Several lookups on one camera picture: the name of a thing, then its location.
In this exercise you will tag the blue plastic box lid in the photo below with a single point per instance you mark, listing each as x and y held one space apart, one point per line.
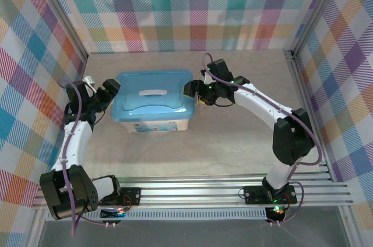
151 107

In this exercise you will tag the clear plastic storage box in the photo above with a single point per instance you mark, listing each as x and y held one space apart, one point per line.
154 127

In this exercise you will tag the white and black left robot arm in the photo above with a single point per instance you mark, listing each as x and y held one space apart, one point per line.
73 145

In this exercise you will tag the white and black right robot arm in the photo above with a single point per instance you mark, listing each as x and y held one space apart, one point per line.
262 104

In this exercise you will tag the colourful plaid cloth backdrop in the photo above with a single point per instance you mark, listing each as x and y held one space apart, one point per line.
186 11
23 84
349 69

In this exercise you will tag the controller board with LEDs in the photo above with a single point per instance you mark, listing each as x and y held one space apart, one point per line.
113 213

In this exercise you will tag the round controller with green LED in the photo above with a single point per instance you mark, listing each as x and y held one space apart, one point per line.
276 212

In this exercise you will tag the aluminium side rail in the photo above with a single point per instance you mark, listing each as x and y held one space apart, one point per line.
291 60

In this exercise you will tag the aluminium frame post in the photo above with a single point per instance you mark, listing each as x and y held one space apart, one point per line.
316 11
62 17

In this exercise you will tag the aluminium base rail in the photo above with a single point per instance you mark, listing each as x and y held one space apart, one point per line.
189 191

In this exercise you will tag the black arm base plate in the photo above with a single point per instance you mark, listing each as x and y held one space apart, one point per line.
134 196
253 196

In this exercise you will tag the aluminium frame leg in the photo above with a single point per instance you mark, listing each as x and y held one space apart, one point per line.
35 229
349 229

